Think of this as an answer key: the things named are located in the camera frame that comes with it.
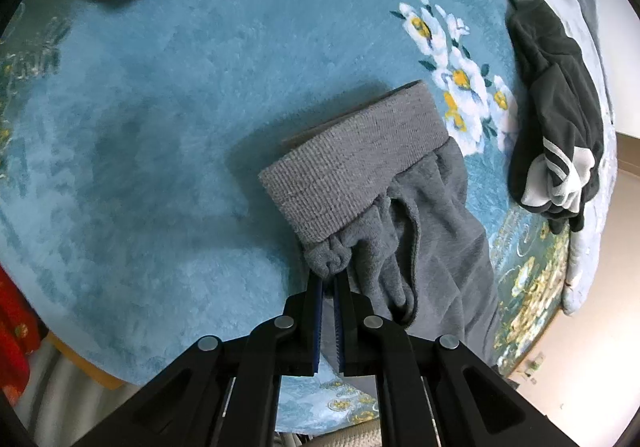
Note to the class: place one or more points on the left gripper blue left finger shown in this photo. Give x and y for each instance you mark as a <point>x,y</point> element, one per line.
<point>222,393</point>

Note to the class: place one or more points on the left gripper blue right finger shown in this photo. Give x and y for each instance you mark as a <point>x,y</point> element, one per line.
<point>433,393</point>

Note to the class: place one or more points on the grey sweatpants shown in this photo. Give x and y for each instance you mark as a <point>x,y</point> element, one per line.
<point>380,195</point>

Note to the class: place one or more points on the yellow bag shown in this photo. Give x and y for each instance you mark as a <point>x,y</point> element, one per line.
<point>94,373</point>

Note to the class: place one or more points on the red garment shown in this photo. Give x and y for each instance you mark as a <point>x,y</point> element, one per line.
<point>20,336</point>

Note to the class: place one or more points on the teal floral blanket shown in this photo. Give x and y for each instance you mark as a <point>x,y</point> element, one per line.
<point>133,133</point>

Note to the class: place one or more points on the black white jacket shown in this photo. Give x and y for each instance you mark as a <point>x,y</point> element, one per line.
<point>555,159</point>

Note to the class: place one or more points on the light blue floral duvet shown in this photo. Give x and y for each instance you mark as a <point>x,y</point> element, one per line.
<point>579,19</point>

